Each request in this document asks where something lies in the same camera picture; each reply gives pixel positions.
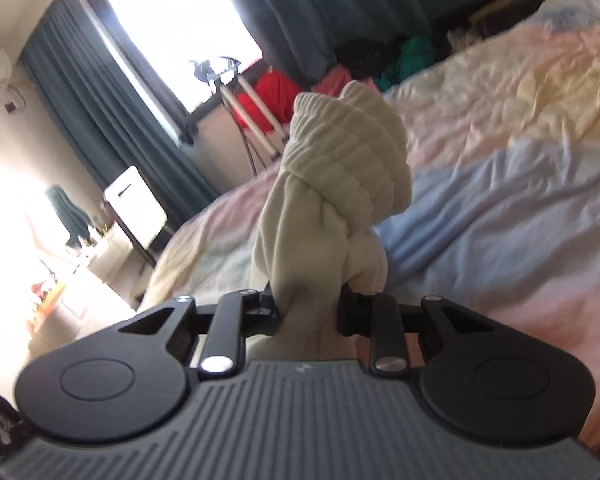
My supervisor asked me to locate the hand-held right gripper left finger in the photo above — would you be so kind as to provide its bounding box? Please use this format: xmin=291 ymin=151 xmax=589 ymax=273
xmin=117 ymin=282 xmax=283 ymax=378

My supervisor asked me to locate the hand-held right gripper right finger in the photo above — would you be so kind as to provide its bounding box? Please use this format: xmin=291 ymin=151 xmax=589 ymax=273
xmin=336 ymin=282 xmax=496 ymax=377

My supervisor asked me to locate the white ribbed sock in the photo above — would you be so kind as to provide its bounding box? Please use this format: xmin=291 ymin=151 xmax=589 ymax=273
xmin=247 ymin=80 xmax=413 ymax=361

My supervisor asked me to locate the white cabinet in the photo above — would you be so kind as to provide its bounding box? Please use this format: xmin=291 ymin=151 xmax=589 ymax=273
xmin=87 ymin=237 xmax=137 ymax=287

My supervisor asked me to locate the white folding chair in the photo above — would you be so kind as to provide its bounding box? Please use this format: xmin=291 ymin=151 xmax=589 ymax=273
xmin=103 ymin=165 xmax=170 ymax=263

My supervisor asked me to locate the metal drying rack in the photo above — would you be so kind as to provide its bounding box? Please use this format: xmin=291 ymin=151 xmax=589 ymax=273
xmin=189 ymin=55 xmax=291 ymax=177

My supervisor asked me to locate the pastel patchwork blanket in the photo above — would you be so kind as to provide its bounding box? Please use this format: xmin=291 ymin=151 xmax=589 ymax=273
xmin=140 ymin=0 xmax=600 ymax=466

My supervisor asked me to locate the red cloth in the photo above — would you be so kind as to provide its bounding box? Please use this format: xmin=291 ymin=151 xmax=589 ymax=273
xmin=235 ymin=70 xmax=302 ymax=128

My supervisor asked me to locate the dark green hanging garment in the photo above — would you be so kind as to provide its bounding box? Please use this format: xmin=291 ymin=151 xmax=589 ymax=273
xmin=45 ymin=185 xmax=94 ymax=250

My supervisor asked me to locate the pink cloth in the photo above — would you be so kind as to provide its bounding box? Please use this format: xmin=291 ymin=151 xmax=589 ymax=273
xmin=311 ymin=66 xmax=352 ymax=98

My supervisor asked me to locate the black cloth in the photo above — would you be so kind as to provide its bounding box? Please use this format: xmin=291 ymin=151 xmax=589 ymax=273
xmin=334 ymin=40 xmax=402 ymax=81

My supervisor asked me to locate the green cloth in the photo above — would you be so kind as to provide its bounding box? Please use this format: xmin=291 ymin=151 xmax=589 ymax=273
xmin=379 ymin=35 xmax=438 ymax=92

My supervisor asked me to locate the bright window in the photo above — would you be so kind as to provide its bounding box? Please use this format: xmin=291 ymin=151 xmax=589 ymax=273
xmin=87 ymin=0 xmax=266 ymax=128

